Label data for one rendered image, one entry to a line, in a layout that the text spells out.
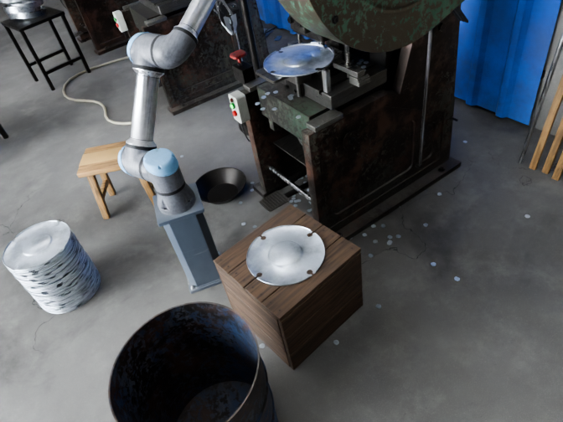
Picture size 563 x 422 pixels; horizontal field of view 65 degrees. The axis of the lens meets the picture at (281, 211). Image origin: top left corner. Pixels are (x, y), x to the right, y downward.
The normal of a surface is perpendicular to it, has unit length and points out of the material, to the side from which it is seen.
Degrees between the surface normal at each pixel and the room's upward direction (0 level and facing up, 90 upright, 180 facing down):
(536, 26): 90
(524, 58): 90
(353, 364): 0
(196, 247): 90
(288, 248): 0
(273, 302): 0
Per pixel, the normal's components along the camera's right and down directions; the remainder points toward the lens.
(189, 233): 0.33, 0.61
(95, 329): -0.15, -0.73
